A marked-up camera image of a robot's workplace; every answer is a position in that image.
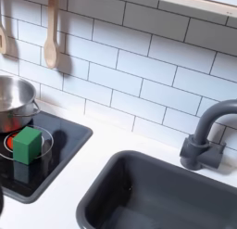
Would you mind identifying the green cube block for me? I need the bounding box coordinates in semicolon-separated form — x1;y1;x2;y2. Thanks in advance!
12;125;43;166

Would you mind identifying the black stove top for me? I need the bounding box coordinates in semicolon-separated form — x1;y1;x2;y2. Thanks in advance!
0;110;94;205

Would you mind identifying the grey tap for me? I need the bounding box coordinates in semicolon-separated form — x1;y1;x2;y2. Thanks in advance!
179;98;237;172

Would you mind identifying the wooden spoon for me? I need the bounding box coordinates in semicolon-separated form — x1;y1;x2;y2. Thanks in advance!
43;0;61;70

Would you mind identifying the grey sink basin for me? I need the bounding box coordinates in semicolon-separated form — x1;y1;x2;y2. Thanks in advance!
75;149;237;229

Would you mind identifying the steel pot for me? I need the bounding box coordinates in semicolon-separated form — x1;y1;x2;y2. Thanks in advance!
0;74;42;134

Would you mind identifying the wooden spatula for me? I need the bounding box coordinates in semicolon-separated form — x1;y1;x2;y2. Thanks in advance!
0;0;8;56

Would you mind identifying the white window frame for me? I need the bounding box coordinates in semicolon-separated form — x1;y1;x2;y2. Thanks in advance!
126;0;237;19

